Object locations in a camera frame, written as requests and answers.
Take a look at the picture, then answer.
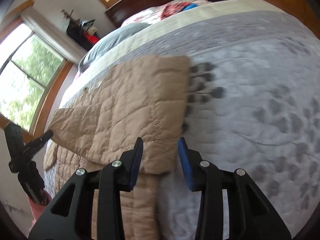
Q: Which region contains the red patterned cloth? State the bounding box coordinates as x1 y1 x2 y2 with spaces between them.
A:
161 2 191 20

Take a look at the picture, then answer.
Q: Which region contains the black coat rack with clothes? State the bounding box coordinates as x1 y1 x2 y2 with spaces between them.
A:
61 9 100 51

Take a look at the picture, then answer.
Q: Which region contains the left hand black glove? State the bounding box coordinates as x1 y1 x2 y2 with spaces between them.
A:
18 161 50 206

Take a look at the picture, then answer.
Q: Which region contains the left forearm pink sleeve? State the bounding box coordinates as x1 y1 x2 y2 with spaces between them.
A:
27 190 52 232

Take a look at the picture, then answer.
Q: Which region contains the grey pillow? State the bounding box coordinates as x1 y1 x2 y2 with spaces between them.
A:
78 23 150 74

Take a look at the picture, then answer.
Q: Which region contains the side window wooden frame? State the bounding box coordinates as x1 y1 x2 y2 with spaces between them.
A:
1 0 73 142

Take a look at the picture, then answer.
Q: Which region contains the grey floral bed quilt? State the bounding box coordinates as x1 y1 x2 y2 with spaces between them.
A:
59 0 319 239

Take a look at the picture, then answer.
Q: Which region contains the blue cloth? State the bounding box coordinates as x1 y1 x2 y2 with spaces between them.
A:
182 3 198 11

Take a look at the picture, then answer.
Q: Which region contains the striped beige curtain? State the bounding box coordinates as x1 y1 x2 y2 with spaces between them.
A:
20 7 86 64

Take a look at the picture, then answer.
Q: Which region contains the beige quilted down jacket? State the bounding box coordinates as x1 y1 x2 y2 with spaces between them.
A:
44 56 190 239

